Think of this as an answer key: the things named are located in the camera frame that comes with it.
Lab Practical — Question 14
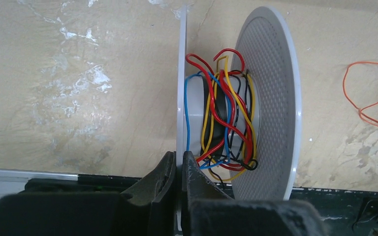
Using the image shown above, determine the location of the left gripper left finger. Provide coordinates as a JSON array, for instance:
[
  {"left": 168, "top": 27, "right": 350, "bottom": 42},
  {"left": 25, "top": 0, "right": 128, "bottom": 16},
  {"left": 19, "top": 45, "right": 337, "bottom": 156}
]
[{"left": 0, "top": 151, "right": 176, "bottom": 236}]

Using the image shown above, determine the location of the red wire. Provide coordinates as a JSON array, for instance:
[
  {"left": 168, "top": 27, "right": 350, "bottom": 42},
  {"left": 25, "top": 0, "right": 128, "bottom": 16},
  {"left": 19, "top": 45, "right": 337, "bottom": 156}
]
[{"left": 185, "top": 48, "right": 256, "bottom": 172}]

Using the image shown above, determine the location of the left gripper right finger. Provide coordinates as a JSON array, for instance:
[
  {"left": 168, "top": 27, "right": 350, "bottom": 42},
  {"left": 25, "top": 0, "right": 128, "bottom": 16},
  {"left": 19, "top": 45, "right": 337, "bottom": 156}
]
[{"left": 182, "top": 151, "right": 328, "bottom": 236}]

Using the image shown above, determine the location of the grey plastic cable spool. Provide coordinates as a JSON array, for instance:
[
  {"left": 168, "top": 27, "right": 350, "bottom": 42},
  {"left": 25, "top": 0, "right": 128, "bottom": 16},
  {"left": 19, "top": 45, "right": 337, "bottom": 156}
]
[{"left": 176, "top": 6, "right": 302, "bottom": 235}]

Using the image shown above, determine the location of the yellow wire on spool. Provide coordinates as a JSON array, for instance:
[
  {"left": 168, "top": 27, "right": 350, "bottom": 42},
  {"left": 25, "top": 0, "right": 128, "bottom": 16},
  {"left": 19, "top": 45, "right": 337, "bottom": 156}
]
[{"left": 200, "top": 56, "right": 258, "bottom": 182}]

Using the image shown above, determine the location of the orange wire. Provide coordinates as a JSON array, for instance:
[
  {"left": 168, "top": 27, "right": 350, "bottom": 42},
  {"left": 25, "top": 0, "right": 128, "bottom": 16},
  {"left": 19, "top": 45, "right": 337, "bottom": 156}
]
[{"left": 342, "top": 61, "right": 378, "bottom": 130}]

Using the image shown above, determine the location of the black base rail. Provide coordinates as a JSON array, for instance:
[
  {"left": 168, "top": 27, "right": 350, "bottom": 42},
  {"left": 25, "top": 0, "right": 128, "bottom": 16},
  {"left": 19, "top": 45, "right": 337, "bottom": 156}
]
[{"left": 24, "top": 174, "right": 378, "bottom": 236}]

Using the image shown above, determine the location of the black wire on spool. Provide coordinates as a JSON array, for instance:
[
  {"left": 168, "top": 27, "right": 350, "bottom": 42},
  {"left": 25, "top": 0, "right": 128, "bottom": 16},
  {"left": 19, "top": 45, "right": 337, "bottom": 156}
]
[{"left": 202, "top": 69, "right": 259, "bottom": 190}]

